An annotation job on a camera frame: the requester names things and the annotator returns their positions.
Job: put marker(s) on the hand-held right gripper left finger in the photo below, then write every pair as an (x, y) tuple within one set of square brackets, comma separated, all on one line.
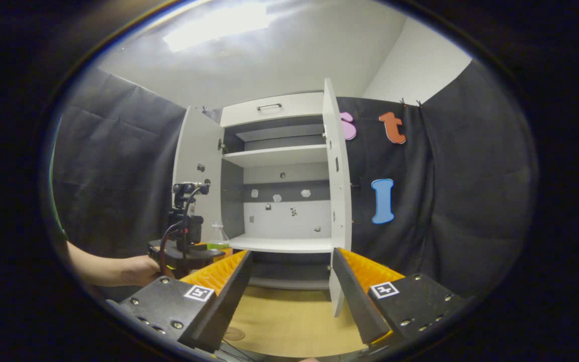
[(221, 296)]

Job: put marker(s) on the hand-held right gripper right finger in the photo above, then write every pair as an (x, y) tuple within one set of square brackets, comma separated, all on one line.
[(357, 296)]

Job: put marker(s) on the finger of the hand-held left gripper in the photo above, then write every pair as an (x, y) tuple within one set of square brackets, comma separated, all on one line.
[(219, 249)]

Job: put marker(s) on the clear bottle with green liquid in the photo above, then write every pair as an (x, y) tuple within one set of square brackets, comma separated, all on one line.
[(217, 236)]

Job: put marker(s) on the round brown coaster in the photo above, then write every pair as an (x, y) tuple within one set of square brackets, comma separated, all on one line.
[(233, 334)]

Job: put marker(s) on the white cabinet door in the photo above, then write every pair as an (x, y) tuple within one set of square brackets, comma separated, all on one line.
[(201, 146), (337, 176)]

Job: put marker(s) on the white cabinet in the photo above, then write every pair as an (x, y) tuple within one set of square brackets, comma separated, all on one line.
[(289, 216)]

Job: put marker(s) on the metal door hinge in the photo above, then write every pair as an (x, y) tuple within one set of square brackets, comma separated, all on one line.
[(221, 145), (324, 141)]

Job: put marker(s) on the black backdrop cloth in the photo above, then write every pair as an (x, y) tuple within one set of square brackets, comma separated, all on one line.
[(460, 191), (113, 176)]

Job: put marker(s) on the white drawer front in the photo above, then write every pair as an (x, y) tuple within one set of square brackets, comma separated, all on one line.
[(294, 109)]

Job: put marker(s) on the ceiling light panel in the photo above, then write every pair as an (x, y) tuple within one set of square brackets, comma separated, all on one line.
[(216, 25)]

